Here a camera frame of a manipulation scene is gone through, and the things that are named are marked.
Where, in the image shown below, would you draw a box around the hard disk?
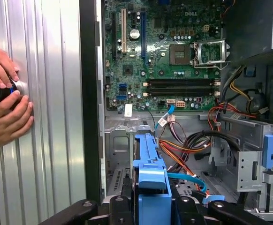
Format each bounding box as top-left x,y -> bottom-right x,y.
132,133 -> 173,225

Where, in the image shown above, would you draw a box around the red orange power wire bundle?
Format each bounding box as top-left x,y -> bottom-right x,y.
159,102 -> 257,198

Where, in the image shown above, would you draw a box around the silver disk bay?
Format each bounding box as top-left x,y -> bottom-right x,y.
104,125 -> 156,198

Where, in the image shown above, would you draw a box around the blue flat SATA wire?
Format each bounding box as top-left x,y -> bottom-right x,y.
154,105 -> 225,205

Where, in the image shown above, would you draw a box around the green motherboard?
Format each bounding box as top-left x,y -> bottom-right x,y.
103,0 -> 224,112

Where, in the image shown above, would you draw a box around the black open PC case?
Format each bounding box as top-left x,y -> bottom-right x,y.
79,0 -> 273,225

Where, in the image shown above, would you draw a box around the long black expansion slot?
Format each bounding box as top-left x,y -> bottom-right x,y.
111,11 -> 117,60

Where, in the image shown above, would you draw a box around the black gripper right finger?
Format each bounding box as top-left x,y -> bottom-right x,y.
174,196 -> 272,225

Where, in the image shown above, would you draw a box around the CPU socket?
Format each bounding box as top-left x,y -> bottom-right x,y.
169,44 -> 191,66

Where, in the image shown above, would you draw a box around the black cable bundle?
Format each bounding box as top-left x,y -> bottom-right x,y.
169,130 -> 242,174

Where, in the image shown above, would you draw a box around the thin wires with white plug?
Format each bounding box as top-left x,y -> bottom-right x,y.
157,114 -> 188,145

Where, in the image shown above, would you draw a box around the blue expansion slot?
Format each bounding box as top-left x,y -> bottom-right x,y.
141,11 -> 147,60

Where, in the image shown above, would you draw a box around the silver coin battery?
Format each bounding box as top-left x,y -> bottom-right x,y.
129,29 -> 141,40

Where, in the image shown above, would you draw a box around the black RAM slot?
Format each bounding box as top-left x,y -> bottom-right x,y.
143,78 -> 221,83
143,91 -> 221,98
143,88 -> 221,93
143,82 -> 221,88

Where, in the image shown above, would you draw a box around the white expansion slot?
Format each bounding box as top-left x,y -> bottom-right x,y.
121,8 -> 128,54

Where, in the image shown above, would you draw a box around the thin metal locking lever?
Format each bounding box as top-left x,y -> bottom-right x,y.
189,60 -> 231,71

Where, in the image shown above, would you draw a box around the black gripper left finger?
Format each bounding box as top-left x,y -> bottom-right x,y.
39,195 -> 134,225

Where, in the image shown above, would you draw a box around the yellow black supply wires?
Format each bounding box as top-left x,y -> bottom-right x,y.
220,65 -> 270,116

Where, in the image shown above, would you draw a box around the person's left hand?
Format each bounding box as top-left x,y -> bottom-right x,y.
0,43 -> 20,90

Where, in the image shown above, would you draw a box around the person's right hand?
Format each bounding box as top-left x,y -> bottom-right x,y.
0,90 -> 35,154

